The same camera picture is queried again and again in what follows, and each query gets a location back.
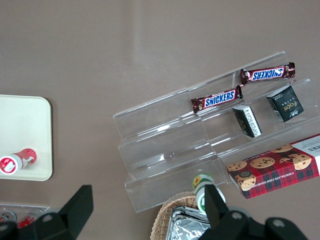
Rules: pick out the Snickers chocolate bar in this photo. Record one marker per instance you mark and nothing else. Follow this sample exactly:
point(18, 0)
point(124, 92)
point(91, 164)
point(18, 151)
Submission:
point(267, 73)
point(217, 98)

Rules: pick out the red yogurt cup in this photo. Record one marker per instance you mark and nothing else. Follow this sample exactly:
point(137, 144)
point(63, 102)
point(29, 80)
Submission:
point(25, 156)

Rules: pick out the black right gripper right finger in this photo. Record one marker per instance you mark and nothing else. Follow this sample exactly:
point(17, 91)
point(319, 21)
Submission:
point(217, 215)

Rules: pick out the clear acrylic stepped shelf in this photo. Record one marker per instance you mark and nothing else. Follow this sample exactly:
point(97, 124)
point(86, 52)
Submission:
point(162, 140)

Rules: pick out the light wicker basket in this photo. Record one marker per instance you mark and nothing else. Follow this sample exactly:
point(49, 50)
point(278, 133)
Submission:
point(162, 215)

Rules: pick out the clear acrylic bottle rack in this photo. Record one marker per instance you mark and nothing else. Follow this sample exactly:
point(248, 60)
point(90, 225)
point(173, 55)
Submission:
point(15, 207)

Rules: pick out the red tartan cookie box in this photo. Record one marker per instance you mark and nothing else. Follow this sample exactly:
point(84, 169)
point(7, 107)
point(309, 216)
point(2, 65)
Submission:
point(275, 170)

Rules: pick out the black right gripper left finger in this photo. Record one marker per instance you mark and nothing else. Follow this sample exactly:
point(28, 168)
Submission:
point(72, 212)

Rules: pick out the small black box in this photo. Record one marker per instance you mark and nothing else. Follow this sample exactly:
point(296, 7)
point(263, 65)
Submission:
point(247, 121)
point(286, 103)

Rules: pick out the foil food container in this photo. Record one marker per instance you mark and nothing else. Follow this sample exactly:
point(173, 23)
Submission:
point(185, 227)
point(193, 213)

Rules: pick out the beige plastic tray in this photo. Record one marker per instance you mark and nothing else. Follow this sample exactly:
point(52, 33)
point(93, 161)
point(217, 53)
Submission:
point(25, 120)

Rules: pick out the green lidded white jar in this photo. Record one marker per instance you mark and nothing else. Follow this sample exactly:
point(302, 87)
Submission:
point(199, 191)

